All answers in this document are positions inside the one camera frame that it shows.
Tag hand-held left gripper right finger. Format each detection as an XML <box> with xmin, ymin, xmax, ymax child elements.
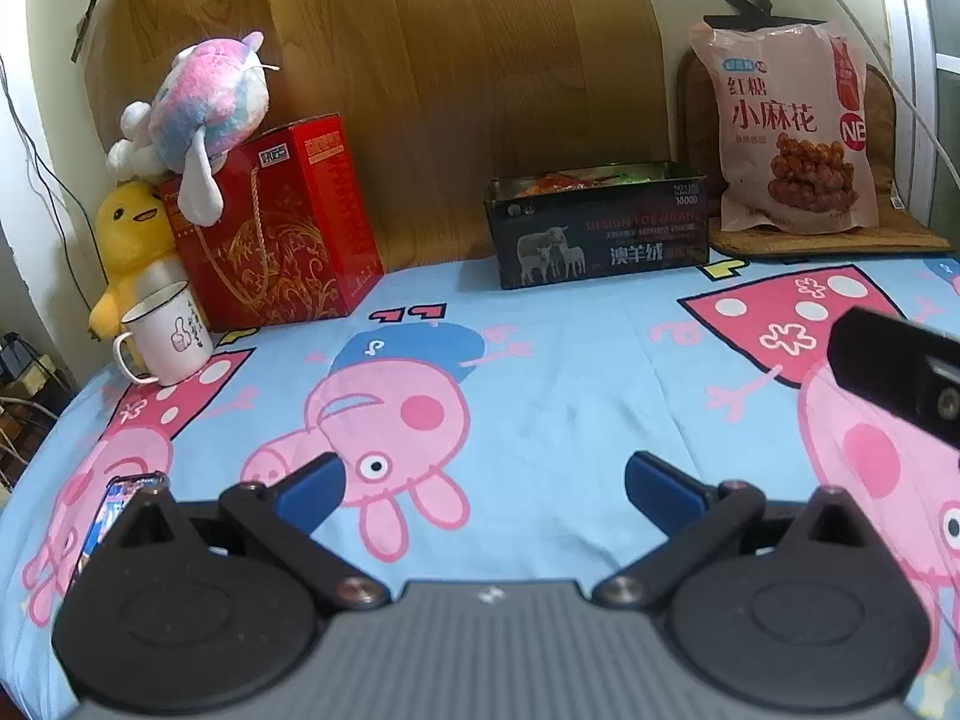
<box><xmin>592</xmin><ymin>451</ymin><xmax>872</xmax><ymax>608</ymax></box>

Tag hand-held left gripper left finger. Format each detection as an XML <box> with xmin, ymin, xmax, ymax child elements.
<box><xmin>111</xmin><ymin>453</ymin><xmax>392</xmax><ymax>610</ymax></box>

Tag black tin box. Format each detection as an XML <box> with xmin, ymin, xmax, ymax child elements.
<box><xmin>484</xmin><ymin>159</ymin><xmax>711</xmax><ymax>291</ymax></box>

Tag brown seat cushion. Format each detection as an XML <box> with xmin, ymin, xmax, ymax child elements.
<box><xmin>676</xmin><ymin>51</ymin><xmax>955</xmax><ymax>262</ymax></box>

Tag blue printed cartoon blanket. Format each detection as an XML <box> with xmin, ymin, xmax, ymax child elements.
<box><xmin>0</xmin><ymin>251</ymin><xmax>960</xmax><ymax>720</ymax></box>

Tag smartphone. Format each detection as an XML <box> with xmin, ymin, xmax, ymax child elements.
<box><xmin>67</xmin><ymin>471</ymin><xmax>168</xmax><ymax>595</ymax></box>

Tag white enamel mug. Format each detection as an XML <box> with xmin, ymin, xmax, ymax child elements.
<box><xmin>112</xmin><ymin>280</ymin><xmax>215</xmax><ymax>388</ymax></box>

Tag red gift box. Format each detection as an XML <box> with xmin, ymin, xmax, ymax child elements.
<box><xmin>155</xmin><ymin>114</ymin><xmax>386</xmax><ymax>334</ymax></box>

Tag large pink snack bag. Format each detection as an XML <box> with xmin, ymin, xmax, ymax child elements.
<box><xmin>690</xmin><ymin>21</ymin><xmax>881</xmax><ymax>236</ymax></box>

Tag yellow duck plush toy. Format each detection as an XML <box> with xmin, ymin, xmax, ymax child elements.
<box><xmin>88</xmin><ymin>181</ymin><xmax>190</xmax><ymax>341</ymax></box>

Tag black tape strip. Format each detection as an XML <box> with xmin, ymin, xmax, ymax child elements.
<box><xmin>705</xmin><ymin>0</ymin><xmax>797</xmax><ymax>26</ymax></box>

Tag pink and blue plush toy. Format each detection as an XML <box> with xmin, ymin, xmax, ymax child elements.
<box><xmin>106</xmin><ymin>31</ymin><xmax>271</xmax><ymax>228</ymax></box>

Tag wood-pattern board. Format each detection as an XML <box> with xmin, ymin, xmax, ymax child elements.
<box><xmin>81</xmin><ymin>0</ymin><xmax>677</xmax><ymax>280</ymax></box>

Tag white cable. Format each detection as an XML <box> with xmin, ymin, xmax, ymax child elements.
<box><xmin>801</xmin><ymin>0</ymin><xmax>960</xmax><ymax>190</ymax></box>

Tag black cable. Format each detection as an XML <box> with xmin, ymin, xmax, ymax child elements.
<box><xmin>0</xmin><ymin>58</ymin><xmax>115</xmax><ymax>297</ymax></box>

